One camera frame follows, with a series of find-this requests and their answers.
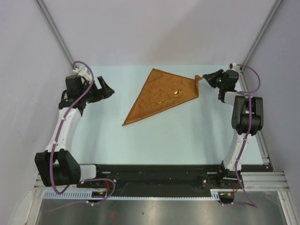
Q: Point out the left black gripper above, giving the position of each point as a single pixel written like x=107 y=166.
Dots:
x=104 y=92

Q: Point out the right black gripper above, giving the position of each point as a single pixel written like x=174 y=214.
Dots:
x=211 y=77

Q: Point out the gold ornate spoon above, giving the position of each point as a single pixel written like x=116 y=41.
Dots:
x=176 y=94

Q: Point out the orange satin napkin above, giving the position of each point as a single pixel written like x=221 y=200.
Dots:
x=160 y=85

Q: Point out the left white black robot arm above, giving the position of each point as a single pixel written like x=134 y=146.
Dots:
x=56 y=165

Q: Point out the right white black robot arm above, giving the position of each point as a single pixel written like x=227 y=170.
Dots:
x=247 y=120

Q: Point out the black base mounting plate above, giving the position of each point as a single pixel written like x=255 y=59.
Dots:
x=152 y=172

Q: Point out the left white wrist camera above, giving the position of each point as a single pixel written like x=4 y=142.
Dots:
x=84 y=72

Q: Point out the right aluminium corner post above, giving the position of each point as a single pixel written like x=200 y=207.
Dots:
x=262 y=31

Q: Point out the aluminium corner post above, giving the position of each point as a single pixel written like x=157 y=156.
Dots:
x=262 y=31
x=45 y=12

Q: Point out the left aluminium corner post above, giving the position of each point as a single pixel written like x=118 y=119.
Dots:
x=45 y=12

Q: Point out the aluminium frame rail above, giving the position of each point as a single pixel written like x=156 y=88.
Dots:
x=250 y=181

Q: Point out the white slotted cable duct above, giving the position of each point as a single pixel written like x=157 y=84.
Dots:
x=99 y=195

